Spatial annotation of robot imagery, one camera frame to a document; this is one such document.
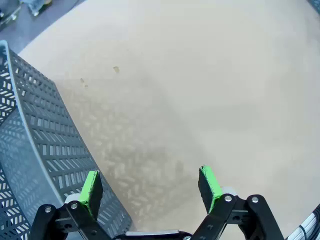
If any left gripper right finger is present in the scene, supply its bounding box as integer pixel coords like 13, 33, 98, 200
191, 164, 285, 240

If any grey white cable bundle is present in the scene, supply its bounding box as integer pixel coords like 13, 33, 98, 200
287, 202, 320, 240

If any black metal stand base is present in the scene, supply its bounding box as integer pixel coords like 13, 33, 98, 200
0, 0, 22, 30

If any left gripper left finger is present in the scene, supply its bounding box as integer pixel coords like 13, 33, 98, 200
29, 170, 113, 240

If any grey plastic laundry basket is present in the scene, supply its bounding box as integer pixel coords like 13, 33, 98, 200
0, 39, 133, 240

